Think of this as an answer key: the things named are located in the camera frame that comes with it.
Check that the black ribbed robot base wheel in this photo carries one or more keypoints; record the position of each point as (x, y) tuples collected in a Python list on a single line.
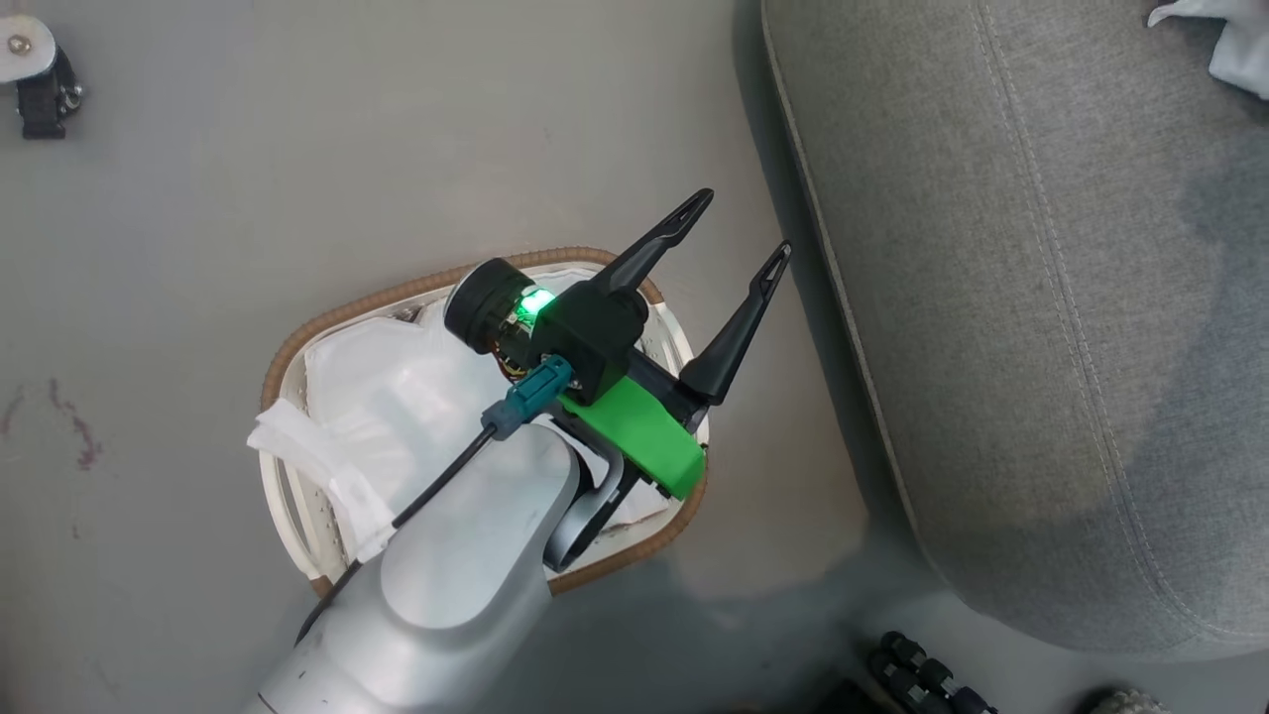
[(922, 679)]

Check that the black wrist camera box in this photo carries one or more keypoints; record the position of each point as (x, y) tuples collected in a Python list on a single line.
[(595, 337)]

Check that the white cloth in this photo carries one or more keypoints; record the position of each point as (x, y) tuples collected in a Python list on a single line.
[(1234, 45)]

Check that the white wicker-rimmed laundry basket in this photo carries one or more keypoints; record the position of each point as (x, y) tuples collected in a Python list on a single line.
[(297, 347)]

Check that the grey fabric sofa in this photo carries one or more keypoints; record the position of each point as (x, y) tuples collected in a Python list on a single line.
[(1041, 347)]

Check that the grey speckled round object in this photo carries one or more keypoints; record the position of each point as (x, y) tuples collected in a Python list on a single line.
[(1125, 702)]

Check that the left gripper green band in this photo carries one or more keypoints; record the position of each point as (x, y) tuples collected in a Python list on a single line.
[(644, 436)]

